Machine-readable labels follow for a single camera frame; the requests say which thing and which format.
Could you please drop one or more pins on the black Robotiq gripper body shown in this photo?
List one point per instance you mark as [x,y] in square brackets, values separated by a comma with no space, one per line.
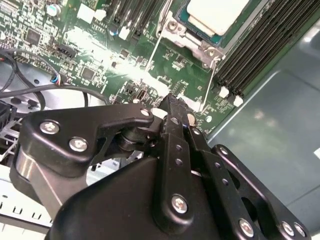
[112,205]

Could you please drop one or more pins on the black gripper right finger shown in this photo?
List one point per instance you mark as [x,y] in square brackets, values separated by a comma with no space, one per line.
[220,173]

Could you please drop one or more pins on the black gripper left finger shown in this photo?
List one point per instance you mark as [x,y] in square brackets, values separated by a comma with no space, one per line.
[75,125]

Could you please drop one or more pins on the metal locking lever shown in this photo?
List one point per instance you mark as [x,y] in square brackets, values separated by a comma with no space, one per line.
[208,83]
[153,53]

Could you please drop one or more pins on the silver CPU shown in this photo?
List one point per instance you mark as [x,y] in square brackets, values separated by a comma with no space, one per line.
[217,15]

